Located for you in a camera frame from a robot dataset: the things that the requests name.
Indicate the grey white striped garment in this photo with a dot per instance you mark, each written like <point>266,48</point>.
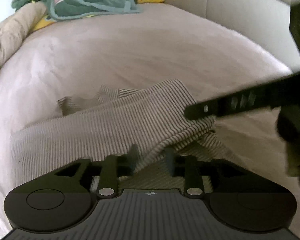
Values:
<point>110,130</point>

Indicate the green towel blanket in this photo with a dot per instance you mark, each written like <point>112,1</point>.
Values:
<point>90,2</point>

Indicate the pale pink bed blanket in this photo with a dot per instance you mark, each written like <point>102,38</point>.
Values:
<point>127,55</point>

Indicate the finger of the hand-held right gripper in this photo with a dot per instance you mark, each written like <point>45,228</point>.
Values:
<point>240,101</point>

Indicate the beige padded headboard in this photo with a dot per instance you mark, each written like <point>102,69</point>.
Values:
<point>227,5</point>

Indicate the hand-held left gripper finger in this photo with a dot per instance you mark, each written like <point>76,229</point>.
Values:
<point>193,175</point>

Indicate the beige rolled duvet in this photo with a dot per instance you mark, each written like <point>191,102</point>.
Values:
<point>12,32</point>

